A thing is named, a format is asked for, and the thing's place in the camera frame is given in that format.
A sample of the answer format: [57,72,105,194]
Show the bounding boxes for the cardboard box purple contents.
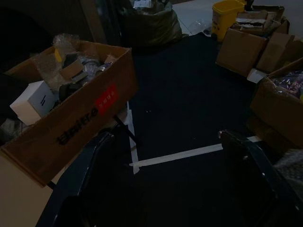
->
[246,56,303,155]

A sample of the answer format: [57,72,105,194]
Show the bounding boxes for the yellow rubbish bin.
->
[211,0,245,43]

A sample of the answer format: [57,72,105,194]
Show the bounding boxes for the clear bubble wrap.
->
[32,33,81,86]
[274,148,303,190]

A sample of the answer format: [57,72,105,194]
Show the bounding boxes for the short white floor tape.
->
[126,101,141,162]

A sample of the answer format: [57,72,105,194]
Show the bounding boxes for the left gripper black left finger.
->
[37,131,115,227]

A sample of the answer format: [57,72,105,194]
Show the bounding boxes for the open flat cardboard box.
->
[228,5,291,36]

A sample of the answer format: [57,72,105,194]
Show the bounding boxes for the printed cardboard box red label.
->
[0,40,139,188]

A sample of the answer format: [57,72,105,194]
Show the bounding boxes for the small white box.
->
[9,80,56,126]

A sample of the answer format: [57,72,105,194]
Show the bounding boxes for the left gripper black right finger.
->
[217,129,303,227]

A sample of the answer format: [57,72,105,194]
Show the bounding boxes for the long white floor tape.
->
[128,135,261,175]

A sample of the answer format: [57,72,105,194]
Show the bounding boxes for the dark full rubbish bag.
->
[121,0,183,47]

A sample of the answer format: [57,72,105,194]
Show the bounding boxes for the thin black leg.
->
[113,115,141,145]

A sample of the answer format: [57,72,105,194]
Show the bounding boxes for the plain cardboard box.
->
[256,31,303,74]
[215,28,269,78]

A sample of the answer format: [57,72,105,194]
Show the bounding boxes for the black floor mat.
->
[47,33,303,227]

